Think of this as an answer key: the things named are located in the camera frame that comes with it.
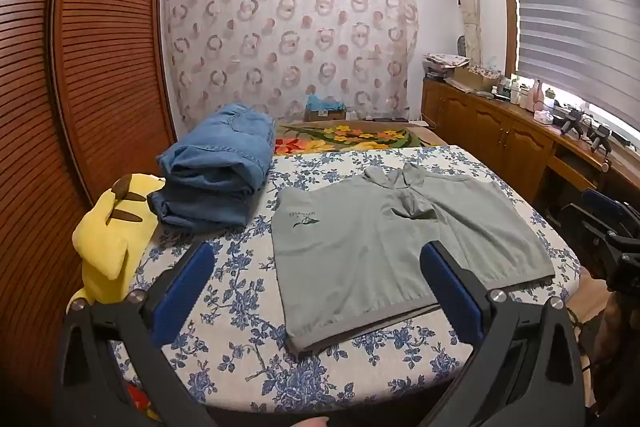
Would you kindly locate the colourful flower blanket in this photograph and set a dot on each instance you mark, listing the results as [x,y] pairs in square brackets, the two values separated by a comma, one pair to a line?
[350,137]

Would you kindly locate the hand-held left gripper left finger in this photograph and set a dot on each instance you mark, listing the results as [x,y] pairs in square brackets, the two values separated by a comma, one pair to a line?
[185,287]

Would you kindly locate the grey striped window blind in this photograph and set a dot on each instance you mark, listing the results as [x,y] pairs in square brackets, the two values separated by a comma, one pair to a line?
[575,17]

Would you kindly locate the stack of printed cloth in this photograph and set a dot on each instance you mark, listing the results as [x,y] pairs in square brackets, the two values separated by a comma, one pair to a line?
[442,62]

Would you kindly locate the yellow plush toy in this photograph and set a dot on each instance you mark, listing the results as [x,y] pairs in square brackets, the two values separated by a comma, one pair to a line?
[100,237]

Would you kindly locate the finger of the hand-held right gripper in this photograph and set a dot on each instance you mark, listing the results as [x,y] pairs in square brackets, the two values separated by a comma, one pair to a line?
[605,201]
[590,227]

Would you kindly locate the grey-green pants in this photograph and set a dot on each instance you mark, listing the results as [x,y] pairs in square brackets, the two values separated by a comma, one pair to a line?
[350,247]

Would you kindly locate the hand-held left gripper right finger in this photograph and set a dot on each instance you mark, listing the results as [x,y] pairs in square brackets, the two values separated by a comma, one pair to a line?
[450,292]

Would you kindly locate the open cardboard box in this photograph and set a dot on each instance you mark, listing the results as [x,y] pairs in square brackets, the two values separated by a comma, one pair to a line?
[472,79]

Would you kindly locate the black flat box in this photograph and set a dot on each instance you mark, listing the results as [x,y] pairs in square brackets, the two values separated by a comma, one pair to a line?
[390,120]

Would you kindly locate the blue floral bedspread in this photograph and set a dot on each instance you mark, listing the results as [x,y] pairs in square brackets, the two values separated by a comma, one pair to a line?
[240,307]

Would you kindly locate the pink bottle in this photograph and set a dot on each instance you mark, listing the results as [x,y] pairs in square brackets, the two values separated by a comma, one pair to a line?
[538,94]

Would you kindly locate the wooden window frame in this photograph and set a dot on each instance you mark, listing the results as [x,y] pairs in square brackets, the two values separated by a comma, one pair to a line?
[507,7]

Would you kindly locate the wooden louvered wardrobe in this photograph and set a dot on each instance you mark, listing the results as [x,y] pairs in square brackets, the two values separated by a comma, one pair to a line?
[100,57]

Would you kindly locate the folded blue jeans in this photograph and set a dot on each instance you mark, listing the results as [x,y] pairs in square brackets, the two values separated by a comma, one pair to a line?
[215,167]

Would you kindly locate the wooden sideboard cabinet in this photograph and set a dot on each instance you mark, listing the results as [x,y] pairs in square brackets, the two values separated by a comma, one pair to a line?
[480,127]

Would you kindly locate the black stand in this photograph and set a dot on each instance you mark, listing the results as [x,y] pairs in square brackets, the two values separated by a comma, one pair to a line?
[571,122]
[600,139]

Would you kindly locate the circle patterned curtain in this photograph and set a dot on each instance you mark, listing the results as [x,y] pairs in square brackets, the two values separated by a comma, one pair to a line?
[300,47]

